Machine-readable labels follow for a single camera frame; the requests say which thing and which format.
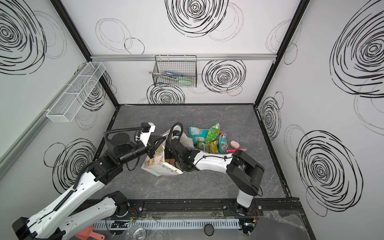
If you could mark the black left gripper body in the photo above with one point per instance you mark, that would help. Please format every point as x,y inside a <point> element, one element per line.
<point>152,147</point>

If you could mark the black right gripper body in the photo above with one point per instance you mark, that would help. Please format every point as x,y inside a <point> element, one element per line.
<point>174,145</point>

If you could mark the white printed paper bag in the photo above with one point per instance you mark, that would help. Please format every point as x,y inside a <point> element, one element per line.
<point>162,164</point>

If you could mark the teal snack packet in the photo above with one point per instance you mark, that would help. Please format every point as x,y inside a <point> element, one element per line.
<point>198,137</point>

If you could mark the green snack packet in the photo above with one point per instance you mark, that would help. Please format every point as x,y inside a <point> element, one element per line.
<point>213,133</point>

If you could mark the Fox's fruit candy packet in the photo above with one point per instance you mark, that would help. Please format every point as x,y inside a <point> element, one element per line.
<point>217,146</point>

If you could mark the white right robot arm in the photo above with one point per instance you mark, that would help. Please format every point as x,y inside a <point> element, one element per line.
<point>243,170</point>

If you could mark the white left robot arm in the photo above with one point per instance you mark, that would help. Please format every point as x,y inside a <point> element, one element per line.
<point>58,221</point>

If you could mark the pink marker pen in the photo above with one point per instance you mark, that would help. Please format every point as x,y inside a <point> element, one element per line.
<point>234,150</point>

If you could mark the clear glass cup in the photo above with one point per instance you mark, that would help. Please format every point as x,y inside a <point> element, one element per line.
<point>136,232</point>

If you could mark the pink plastic scoop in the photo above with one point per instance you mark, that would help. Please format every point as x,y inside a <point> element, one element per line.
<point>89,233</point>

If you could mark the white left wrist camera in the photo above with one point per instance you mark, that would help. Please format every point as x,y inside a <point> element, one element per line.
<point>143,135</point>

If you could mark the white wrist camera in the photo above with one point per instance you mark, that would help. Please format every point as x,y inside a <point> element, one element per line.
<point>143,135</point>
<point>177,133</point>

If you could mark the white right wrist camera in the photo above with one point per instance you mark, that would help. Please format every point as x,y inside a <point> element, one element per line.
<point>177,133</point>

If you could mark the blue handled tool in basket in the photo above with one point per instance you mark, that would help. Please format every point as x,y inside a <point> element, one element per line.
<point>171,74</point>

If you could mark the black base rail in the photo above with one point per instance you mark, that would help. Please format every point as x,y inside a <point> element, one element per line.
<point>223,207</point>

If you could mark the black wire wall basket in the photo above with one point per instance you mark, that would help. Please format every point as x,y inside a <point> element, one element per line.
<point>183,65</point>

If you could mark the white slotted cable duct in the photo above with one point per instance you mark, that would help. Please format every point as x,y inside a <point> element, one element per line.
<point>194,224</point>

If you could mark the clear acrylic wall shelf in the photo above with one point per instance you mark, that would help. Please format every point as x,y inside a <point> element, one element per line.
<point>83,92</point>

